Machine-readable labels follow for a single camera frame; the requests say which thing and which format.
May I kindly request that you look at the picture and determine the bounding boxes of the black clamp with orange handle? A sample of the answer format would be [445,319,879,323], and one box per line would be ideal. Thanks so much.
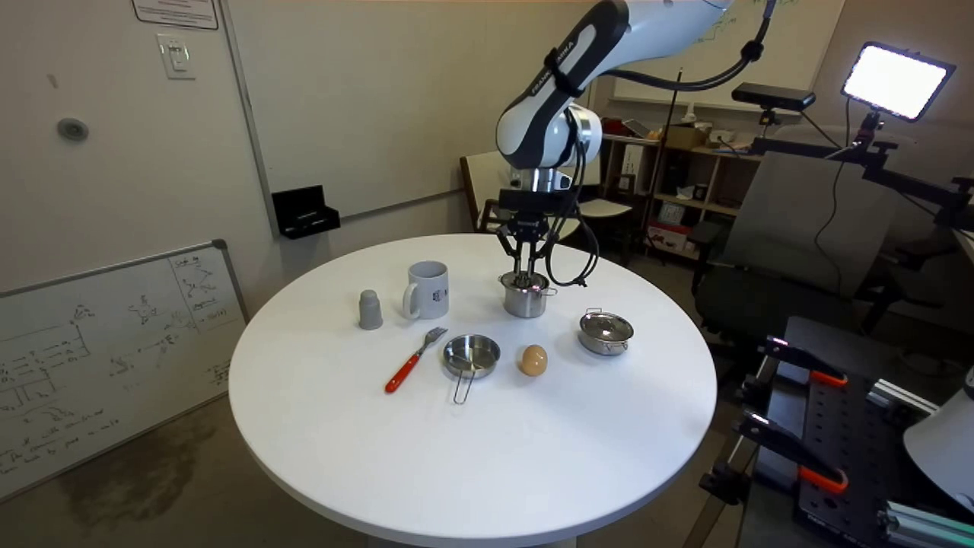
[738,333,853,406]
[696,408,853,510]

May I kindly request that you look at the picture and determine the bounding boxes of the black stereo camera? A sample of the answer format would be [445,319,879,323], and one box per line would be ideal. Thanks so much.
[727,79,820,117]

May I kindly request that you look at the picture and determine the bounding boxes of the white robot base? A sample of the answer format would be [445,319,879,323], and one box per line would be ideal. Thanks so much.
[900,367,974,516]

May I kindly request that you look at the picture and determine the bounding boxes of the cardboard box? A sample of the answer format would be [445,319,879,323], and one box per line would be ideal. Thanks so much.
[665,121,712,153]

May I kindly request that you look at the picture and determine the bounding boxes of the whiteboard leaning on wall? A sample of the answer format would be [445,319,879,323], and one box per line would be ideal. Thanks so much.
[0,238,250,504]

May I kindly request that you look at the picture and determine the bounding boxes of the small silver strainer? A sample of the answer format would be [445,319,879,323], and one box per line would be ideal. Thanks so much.
[442,333,507,408]

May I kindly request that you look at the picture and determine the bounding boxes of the black wall tray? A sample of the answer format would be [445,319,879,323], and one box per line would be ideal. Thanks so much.
[267,184,345,240]

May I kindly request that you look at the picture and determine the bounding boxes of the LED light panel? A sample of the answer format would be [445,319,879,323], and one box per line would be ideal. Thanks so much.
[840,41,958,124]

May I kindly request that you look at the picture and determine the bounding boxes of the white light switch plate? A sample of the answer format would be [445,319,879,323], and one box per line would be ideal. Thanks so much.
[155,35,198,83]

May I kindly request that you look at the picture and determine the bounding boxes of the shallow silver pot with handles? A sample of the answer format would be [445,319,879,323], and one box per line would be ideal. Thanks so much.
[576,309,641,360]

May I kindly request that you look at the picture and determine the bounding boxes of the white mug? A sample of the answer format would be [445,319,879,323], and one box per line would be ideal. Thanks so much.
[399,259,455,323]

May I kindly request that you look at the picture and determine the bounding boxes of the white wall sign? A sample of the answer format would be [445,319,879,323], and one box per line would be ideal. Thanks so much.
[128,0,222,35]

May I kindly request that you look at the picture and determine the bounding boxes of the small grey cup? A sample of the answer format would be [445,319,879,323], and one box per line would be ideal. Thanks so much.
[358,285,388,333]

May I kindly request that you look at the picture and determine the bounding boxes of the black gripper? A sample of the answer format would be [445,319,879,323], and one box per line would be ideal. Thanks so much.
[482,189,585,278]

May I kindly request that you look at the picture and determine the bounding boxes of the aluminium rail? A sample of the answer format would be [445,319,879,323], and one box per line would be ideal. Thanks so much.
[866,374,943,418]
[879,501,974,548]

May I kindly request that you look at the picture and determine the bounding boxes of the fork with orange handle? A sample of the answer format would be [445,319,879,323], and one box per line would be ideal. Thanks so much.
[382,323,450,396]

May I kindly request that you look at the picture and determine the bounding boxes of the dark round wall fixture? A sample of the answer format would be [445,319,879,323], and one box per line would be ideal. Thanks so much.
[56,117,92,145]

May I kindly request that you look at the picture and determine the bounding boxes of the tan egg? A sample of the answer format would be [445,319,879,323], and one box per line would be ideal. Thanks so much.
[518,340,551,382]

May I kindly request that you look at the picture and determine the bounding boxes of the large wall whiteboard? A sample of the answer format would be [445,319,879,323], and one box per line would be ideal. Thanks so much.
[220,0,607,228]

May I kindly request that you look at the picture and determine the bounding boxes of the wooden shelf unit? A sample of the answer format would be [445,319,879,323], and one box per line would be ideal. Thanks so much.
[590,119,763,261]

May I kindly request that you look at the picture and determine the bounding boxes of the thin black pole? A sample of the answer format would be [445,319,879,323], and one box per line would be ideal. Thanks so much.
[648,69,684,223]

